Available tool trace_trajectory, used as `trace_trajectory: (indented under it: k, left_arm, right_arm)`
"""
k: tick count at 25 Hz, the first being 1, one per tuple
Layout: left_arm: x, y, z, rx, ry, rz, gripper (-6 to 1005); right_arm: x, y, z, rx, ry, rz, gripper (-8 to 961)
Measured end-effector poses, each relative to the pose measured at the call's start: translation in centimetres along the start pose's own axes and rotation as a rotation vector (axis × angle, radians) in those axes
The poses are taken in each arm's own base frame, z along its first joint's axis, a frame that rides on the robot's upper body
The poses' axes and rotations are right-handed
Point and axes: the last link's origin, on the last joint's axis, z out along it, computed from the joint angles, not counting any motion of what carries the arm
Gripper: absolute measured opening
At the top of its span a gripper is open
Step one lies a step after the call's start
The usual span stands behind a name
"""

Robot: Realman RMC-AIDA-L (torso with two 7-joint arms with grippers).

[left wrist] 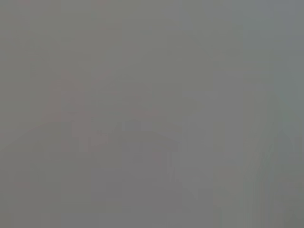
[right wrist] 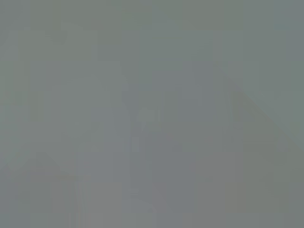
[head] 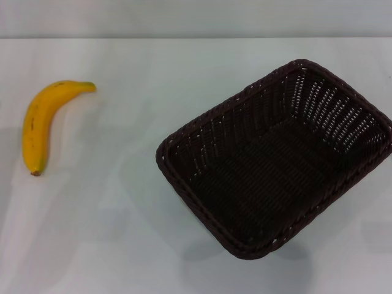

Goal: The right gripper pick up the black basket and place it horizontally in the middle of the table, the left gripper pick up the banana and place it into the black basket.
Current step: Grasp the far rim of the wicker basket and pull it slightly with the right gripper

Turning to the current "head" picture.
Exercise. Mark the dark brown woven basket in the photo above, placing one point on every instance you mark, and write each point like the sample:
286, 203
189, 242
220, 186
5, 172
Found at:
263, 183

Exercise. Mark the yellow banana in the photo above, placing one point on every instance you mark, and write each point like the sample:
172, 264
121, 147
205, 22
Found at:
36, 122

